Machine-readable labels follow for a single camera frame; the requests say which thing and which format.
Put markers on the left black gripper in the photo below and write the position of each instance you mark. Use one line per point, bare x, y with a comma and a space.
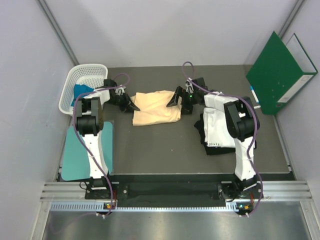
126, 107

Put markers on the white blue marker pen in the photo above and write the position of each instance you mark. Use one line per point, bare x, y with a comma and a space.
255, 98

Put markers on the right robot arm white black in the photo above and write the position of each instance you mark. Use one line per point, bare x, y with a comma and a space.
240, 118

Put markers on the white t shirt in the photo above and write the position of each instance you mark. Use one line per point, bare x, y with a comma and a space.
215, 129

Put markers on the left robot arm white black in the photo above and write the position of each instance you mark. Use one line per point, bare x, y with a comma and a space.
88, 123

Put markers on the blue crumpled t shirt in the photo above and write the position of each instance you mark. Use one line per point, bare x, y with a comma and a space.
80, 89

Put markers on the teal cutting board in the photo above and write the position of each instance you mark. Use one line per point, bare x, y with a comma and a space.
75, 163

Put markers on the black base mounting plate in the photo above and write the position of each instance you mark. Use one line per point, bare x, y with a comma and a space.
173, 191

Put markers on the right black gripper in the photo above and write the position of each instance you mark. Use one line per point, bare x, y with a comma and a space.
186, 109

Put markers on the peach yellow t shirt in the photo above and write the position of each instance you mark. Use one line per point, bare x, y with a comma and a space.
154, 110

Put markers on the black t shirt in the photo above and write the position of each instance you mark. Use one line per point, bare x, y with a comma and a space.
210, 151

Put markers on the white plastic basket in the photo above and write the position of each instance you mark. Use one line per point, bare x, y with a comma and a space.
90, 75

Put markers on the aluminium frame rail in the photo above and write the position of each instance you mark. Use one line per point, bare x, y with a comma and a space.
70, 196

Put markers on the green ring binder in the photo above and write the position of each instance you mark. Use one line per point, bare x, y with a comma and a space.
280, 72

